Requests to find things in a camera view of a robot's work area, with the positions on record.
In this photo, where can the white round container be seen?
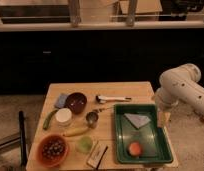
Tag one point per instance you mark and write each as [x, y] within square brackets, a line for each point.
[64, 116]

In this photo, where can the green plastic cup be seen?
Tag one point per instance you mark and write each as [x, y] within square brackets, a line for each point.
[84, 144]

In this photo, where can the green cucumber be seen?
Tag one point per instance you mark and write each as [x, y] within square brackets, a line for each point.
[48, 119]

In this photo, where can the dark red bowl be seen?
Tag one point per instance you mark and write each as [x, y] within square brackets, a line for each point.
[76, 102]

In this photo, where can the white handled kitchen tool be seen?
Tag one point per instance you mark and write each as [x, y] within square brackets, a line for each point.
[104, 99]

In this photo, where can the yellow banana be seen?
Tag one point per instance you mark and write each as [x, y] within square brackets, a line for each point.
[75, 131]

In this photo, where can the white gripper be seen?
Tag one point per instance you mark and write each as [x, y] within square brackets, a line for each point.
[163, 118]

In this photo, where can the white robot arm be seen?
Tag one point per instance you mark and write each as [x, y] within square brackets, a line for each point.
[179, 84]

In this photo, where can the orange bowl with nuts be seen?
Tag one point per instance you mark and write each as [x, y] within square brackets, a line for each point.
[52, 150]

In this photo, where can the grey folded cloth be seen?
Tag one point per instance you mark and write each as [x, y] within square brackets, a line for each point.
[137, 120]

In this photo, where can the metal spoon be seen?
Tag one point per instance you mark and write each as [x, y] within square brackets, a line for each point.
[98, 110]

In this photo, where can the green plastic tray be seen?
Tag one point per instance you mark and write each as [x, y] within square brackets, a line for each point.
[153, 140]

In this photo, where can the black bar on floor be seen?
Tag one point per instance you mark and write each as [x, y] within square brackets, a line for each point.
[22, 139]

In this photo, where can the orange red apple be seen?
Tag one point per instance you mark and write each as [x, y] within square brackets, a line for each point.
[135, 149]

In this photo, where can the blue sponge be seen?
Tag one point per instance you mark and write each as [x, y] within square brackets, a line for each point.
[60, 102]

